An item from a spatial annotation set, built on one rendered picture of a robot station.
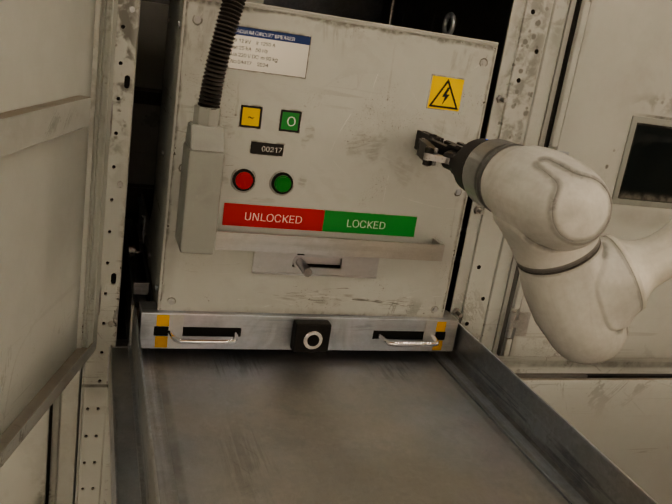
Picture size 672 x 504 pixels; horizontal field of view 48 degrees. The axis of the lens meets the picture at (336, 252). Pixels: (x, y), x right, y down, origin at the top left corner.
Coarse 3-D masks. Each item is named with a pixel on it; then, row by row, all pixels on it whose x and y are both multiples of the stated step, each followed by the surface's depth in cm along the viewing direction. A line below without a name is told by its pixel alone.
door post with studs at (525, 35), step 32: (544, 0) 122; (512, 32) 122; (544, 32) 124; (512, 64) 124; (512, 96) 126; (512, 128) 127; (480, 224) 132; (480, 256) 134; (480, 288) 136; (480, 320) 138
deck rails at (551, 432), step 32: (128, 352) 117; (448, 352) 135; (480, 352) 125; (480, 384) 124; (512, 384) 115; (160, 416) 100; (512, 416) 114; (544, 416) 107; (160, 448) 93; (544, 448) 106; (576, 448) 100; (160, 480) 87; (576, 480) 99; (608, 480) 93
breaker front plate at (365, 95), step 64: (192, 0) 103; (192, 64) 106; (320, 64) 111; (384, 64) 114; (448, 64) 117; (256, 128) 111; (320, 128) 114; (384, 128) 117; (448, 128) 120; (256, 192) 114; (320, 192) 117; (384, 192) 120; (448, 192) 124; (192, 256) 114; (256, 256) 117; (320, 256) 120; (448, 256) 128
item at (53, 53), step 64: (0, 0) 75; (64, 0) 92; (0, 64) 77; (64, 64) 95; (0, 128) 75; (64, 128) 93; (0, 192) 82; (64, 192) 102; (0, 256) 84; (64, 256) 105; (0, 320) 87; (64, 320) 110; (0, 384) 90; (64, 384) 105; (0, 448) 89
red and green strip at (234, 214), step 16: (224, 208) 114; (240, 208) 114; (256, 208) 115; (272, 208) 116; (288, 208) 116; (224, 224) 114; (240, 224) 115; (256, 224) 116; (272, 224) 117; (288, 224) 117; (304, 224) 118; (320, 224) 119; (336, 224) 120; (352, 224) 121; (368, 224) 121; (384, 224) 122; (400, 224) 123
